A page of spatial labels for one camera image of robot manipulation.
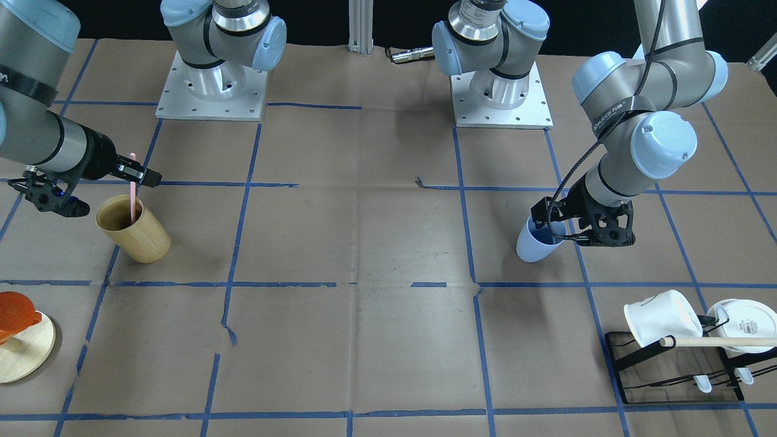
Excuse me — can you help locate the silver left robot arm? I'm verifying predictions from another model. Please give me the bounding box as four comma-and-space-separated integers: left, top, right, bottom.
432, 1, 728, 249

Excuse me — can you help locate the black wire mug rack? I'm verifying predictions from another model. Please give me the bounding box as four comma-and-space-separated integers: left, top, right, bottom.
605, 330, 744, 405

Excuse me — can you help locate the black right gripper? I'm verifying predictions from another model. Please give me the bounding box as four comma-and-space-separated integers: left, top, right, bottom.
81, 130, 163, 188

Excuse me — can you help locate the aluminium frame post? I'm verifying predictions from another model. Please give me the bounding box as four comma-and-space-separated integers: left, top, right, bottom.
347, 0, 374, 57

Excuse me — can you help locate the pink chopstick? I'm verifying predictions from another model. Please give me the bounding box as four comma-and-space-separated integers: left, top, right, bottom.
129, 181, 138, 225

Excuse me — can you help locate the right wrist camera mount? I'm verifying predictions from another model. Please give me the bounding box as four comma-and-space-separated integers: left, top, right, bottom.
7, 169, 90, 218

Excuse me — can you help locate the round wooden mug tree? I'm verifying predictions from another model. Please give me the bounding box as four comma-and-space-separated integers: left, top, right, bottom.
1, 311, 56, 384

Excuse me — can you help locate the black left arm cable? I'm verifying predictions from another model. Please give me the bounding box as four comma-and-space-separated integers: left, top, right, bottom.
546, 0, 665, 237

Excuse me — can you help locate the wooden rack handle rod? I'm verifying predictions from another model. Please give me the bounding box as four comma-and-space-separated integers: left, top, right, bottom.
658, 336, 776, 348

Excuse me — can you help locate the orange mug on tree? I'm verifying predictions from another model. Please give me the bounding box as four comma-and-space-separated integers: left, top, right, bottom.
1, 291, 42, 345

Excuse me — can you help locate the white mug on rack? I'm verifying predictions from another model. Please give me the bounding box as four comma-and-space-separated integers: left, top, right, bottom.
623, 290, 703, 347
707, 299, 776, 338

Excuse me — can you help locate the bamboo wooden cup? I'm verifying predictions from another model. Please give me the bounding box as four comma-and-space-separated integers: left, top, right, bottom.
95, 194, 172, 263

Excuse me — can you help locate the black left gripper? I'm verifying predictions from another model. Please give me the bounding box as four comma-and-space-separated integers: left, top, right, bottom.
531, 172, 635, 246

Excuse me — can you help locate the light blue plastic cup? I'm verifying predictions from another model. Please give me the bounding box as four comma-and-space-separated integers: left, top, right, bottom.
515, 216, 567, 262

